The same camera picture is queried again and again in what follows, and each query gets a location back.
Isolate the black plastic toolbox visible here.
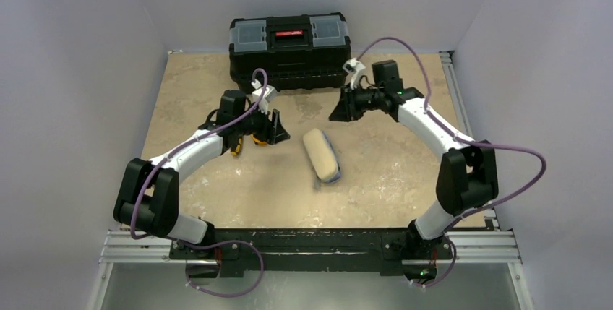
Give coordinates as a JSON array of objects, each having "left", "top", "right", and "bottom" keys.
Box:
[{"left": 228, "top": 12, "right": 351, "bottom": 93}]

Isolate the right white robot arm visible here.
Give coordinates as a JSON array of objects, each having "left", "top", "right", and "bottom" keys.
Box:
[{"left": 329, "top": 59, "right": 499, "bottom": 241}]

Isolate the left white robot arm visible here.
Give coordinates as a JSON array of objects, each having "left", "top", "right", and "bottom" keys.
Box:
[{"left": 113, "top": 87, "right": 290, "bottom": 246}]

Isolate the yellow tape measure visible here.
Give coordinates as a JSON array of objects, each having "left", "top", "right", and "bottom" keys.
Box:
[{"left": 252, "top": 135, "right": 267, "bottom": 146}]

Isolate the yellow black screwdriver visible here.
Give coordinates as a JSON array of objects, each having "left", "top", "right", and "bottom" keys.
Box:
[{"left": 230, "top": 137, "right": 244, "bottom": 158}]

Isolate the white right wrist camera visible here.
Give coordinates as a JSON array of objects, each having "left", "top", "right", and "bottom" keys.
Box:
[{"left": 343, "top": 57, "right": 366, "bottom": 90}]

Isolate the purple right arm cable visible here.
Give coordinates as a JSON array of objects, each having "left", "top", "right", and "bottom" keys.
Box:
[{"left": 355, "top": 36, "right": 548, "bottom": 290}]

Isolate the aluminium frame rail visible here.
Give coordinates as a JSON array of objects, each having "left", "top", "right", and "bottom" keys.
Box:
[{"left": 86, "top": 51, "right": 535, "bottom": 310}]

